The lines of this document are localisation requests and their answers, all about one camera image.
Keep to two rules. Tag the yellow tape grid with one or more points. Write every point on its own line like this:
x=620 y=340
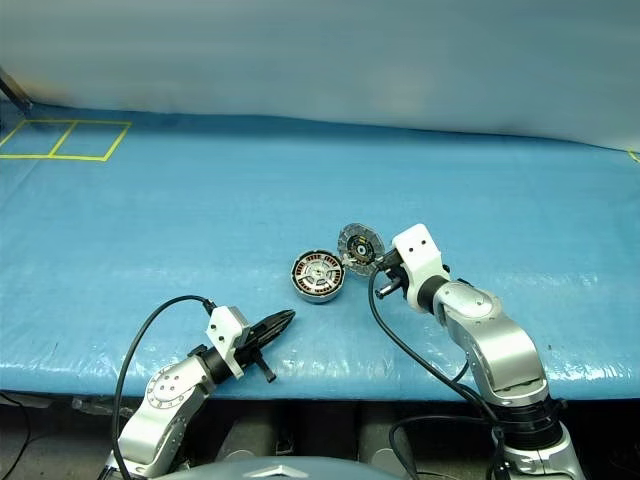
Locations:
x=50 y=157

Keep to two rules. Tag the round silver motor cover plate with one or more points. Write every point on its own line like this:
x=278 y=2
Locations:
x=360 y=247

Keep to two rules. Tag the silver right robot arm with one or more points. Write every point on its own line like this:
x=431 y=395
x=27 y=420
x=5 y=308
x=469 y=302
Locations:
x=500 y=345

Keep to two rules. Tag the short yellow tape strip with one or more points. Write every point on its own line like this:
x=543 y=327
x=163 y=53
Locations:
x=635 y=156

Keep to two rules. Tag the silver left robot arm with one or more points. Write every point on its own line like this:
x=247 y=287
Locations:
x=165 y=395

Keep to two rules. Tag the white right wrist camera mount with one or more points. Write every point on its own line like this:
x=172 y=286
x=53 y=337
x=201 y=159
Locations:
x=420 y=250

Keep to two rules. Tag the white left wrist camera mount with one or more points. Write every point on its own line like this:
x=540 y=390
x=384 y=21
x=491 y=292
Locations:
x=225 y=325

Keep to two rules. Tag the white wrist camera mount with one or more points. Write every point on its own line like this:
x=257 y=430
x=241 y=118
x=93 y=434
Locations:
x=420 y=250
x=225 y=325

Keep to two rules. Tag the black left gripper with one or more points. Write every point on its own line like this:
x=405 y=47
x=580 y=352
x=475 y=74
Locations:
x=251 y=345

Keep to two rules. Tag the spoked silver rotor wheel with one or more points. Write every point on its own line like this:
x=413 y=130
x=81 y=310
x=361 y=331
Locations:
x=318 y=272

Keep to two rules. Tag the silver motor stator housing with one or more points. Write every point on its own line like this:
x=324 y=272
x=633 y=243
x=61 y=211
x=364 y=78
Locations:
x=306 y=295

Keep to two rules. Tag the black metal pole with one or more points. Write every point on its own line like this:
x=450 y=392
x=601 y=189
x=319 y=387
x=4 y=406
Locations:
x=15 y=90

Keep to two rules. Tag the grey robot torso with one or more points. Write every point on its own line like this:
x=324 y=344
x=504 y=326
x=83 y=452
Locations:
x=280 y=470

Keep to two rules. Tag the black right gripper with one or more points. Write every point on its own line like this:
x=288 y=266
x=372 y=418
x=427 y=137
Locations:
x=397 y=277

